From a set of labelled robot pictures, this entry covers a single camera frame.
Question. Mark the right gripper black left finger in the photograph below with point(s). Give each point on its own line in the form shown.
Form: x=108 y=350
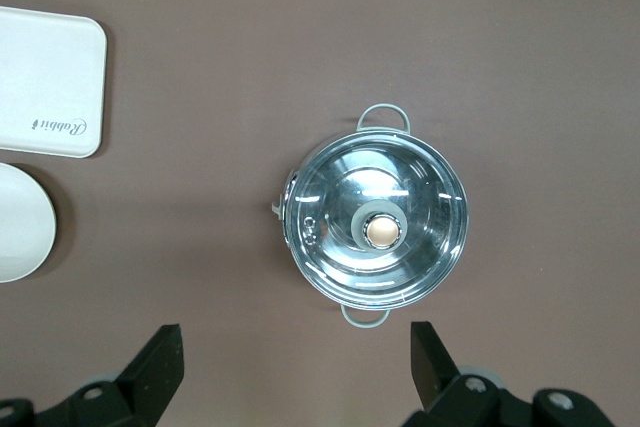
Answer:
x=150 y=377

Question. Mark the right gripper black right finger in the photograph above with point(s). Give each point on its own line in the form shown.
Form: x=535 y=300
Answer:
x=435 y=372

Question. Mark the round cream plate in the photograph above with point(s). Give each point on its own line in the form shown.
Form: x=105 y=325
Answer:
x=20 y=222

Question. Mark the cream tray with rabbit print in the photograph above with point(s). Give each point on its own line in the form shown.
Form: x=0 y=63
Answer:
x=50 y=72

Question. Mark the glass pot lid with knob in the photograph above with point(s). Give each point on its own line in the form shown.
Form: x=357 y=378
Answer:
x=425 y=247

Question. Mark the brown table cover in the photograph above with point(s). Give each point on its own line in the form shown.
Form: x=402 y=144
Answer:
x=210 y=97

